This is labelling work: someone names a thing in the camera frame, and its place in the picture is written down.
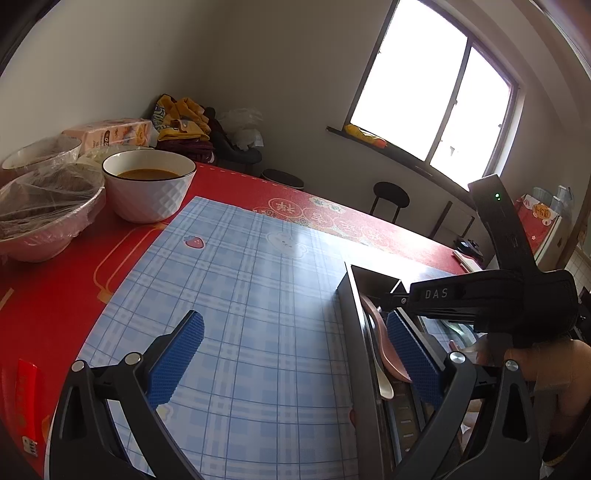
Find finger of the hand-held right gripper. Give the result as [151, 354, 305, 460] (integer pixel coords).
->
[381, 278, 417, 317]

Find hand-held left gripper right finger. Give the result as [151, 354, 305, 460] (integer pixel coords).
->
[387, 310, 541, 480]

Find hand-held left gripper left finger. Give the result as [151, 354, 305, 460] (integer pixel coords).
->
[44, 310, 205, 480]

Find pink spoon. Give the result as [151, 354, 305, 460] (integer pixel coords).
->
[360, 295, 413, 384]

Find white spoon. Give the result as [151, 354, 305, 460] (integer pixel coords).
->
[373, 353, 396, 400]

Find metal utensil tray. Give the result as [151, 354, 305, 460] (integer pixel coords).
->
[336, 262, 467, 480]

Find person's right hand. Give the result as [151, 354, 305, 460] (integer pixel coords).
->
[475, 336, 591, 464]

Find white notebook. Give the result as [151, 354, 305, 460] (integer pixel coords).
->
[452, 249, 486, 274]

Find white refrigerator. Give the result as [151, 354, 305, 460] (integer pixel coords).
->
[522, 194, 578, 271]

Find black rice cooker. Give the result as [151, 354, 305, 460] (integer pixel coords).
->
[455, 237, 485, 259]

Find red printed cloth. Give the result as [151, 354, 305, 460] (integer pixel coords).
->
[515, 195, 561, 252]

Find clear containers on refrigerator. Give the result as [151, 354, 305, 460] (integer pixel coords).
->
[531, 185, 575, 209]

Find black round stool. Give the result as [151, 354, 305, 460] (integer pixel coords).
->
[372, 182, 411, 225]

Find flat red packet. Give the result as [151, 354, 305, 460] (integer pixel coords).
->
[14, 359, 48, 459]

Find white bowl with soup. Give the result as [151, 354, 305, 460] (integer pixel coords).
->
[102, 150, 197, 223]

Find yellow toy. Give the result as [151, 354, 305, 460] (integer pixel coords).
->
[344, 124, 389, 149]

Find large plastic-wrapped bowl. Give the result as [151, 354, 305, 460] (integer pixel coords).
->
[0, 173, 106, 263]

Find dark armchair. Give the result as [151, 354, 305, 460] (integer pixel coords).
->
[210, 108, 265, 175]

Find plastic-wrapped food dish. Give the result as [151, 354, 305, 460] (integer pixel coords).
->
[76, 147, 155, 168]

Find window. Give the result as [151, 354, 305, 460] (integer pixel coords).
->
[327, 0, 526, 191]

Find pile of clothes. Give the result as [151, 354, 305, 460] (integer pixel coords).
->
[152, 95, 217, 163]

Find tissue pack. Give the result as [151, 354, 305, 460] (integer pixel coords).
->
[62, 119, 153, 155]

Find white plastic bag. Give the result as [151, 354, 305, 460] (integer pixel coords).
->
[219, 108, 265, 151]

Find small plastic-wrapped bowl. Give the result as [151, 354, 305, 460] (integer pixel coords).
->
[2, 137, 83, 175]

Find dark frame chair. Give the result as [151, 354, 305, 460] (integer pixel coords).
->
[431, 200, 476, 241]

